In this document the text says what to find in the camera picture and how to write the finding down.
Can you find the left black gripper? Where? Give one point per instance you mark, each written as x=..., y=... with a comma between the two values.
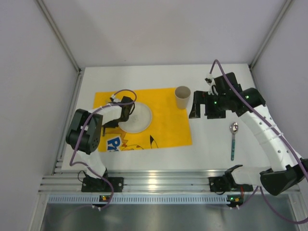
x=115, y=122

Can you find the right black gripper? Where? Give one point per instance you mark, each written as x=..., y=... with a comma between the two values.
x=207, y=105

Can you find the cream round plate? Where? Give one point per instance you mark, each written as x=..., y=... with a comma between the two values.
x=139, y=120

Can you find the beige paper cup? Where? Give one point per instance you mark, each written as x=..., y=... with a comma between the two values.
x=182, y=95

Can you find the yellow printed cloth placemat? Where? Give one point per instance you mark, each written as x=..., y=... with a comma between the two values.
x=169, y=126

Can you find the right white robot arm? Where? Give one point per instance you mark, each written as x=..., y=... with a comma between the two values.
x=286, y=167

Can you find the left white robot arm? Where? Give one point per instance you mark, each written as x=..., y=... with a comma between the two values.
x=87, y=128

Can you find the spoon with green handle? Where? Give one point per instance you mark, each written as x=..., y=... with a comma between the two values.
x=233, y=129

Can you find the left aluminium corner post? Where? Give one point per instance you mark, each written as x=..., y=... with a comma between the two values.
x=56, y=31

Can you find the aluminium corner post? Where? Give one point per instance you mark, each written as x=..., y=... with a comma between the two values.
x=286, y=6
x=56, y=31

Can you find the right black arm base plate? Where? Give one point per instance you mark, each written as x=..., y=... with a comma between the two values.
x=221, y=184

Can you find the aluminium front rail frame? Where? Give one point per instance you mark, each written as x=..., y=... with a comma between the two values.
x=137, y=182

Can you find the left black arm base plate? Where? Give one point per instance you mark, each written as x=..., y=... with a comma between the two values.
x=93, y=185

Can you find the perforated metal cable strip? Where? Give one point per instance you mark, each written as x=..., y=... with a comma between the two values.
x=142, y=199

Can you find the right aluminium corner post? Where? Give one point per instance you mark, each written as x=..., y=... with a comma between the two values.
x=286, y=6

